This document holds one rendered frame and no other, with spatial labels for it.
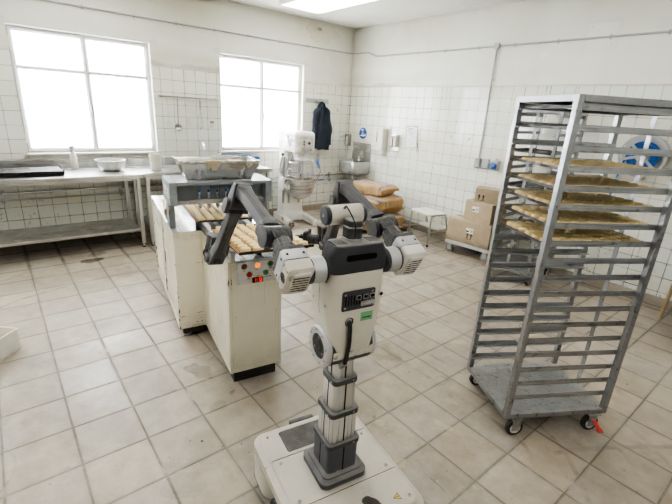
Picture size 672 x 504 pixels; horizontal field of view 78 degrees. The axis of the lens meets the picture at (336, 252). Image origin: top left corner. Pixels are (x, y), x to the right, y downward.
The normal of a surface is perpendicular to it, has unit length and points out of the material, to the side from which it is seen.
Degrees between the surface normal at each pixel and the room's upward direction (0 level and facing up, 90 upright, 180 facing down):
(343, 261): 90
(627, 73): 90
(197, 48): 90
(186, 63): 90
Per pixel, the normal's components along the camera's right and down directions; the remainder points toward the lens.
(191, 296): 0.48, 0.31
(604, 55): -0.78, 0.16
